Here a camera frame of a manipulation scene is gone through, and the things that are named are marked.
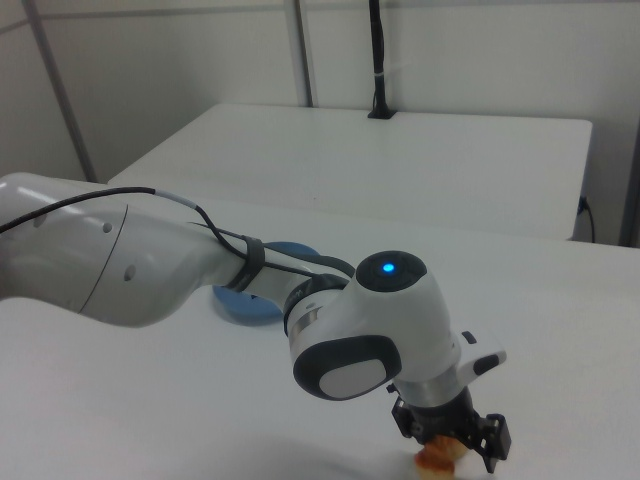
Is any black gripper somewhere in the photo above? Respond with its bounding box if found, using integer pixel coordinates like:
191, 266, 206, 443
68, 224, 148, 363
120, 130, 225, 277
390, 385, 513, 475

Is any golden brown bread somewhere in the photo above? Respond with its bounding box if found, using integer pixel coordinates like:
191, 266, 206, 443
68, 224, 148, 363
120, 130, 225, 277
413, 433, 469, 477

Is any blue round plate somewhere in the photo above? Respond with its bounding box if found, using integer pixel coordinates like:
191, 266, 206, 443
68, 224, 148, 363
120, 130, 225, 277
209, 240, 322, 328

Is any white side table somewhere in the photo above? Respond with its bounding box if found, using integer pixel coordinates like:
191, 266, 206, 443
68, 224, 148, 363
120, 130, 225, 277
106, 102, 594, 243

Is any black power cable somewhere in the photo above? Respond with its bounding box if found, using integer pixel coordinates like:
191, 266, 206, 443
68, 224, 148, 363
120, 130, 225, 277
578, 196, 598, 244

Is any grey cable strap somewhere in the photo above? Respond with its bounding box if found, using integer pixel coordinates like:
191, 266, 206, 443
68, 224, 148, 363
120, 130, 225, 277
223, 233, 267, 294

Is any black camera pole with clamp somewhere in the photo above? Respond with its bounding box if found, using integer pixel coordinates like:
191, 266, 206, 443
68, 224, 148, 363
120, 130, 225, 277
366, 0, 398, 121

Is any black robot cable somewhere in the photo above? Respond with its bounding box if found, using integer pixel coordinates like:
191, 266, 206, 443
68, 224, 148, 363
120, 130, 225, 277
0, 186, 359, 291

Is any grey metal partition post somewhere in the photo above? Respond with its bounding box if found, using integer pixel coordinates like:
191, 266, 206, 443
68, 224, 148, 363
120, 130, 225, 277
281, 0, 320, 108
21, 0, 99, 184

